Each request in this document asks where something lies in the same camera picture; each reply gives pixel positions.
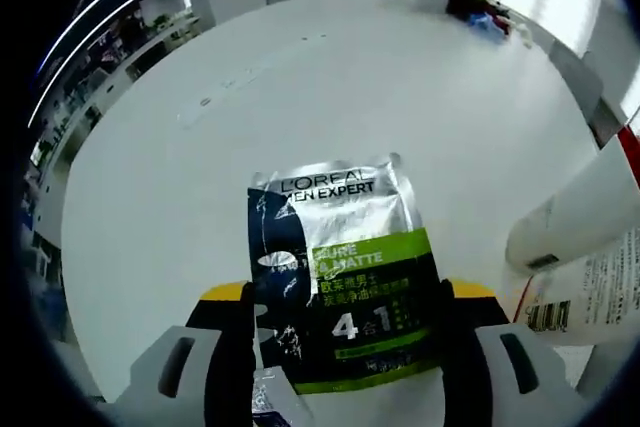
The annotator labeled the blue plastic bag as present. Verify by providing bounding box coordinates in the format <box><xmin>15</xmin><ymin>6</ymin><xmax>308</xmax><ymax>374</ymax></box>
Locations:
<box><xmin>467</xmin><ymin>11</ymin><xmax>507</xmax><ymax>44</ymax></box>

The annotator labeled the small red label skincare bottle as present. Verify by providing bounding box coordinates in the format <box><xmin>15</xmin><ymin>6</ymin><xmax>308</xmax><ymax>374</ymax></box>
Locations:
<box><xmin>512</xmin><ymin>228</ymin><xmax>640</xmax><ymax>348</ymax></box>

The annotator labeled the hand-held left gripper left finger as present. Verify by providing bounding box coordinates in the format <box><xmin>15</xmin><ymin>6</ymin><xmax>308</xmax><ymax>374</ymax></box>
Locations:
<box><xmin>112</xmin><ymin>280</ymin><xmax>257</xmax><ymax>427</ymax></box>

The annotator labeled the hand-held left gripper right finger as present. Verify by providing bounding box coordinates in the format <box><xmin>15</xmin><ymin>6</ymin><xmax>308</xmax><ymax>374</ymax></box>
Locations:
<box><xmin>438</xmin><ymin>276</ymin><xmax>594</xmax><ymax>427</ymax></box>

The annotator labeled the green silver skincare mask sachet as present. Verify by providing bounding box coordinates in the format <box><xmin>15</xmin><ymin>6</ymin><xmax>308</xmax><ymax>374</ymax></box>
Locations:
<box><xmin>246</xmin><ymin>151</ymin><xmax>444</xmax><ymax>397</ymax></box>

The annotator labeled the red bag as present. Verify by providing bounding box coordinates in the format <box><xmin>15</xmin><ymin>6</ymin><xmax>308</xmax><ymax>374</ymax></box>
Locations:
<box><xmin>444</xmin><ymin>0</ymin><xmax>512</xmax><ymax>34</ymax></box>

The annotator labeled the red collar skincare pump bottle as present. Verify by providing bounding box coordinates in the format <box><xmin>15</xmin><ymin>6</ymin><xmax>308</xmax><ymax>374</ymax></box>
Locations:
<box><xmin>503</xmin><ymin>114</ymin><xmax>640</xmax><ymax>279</ymax></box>

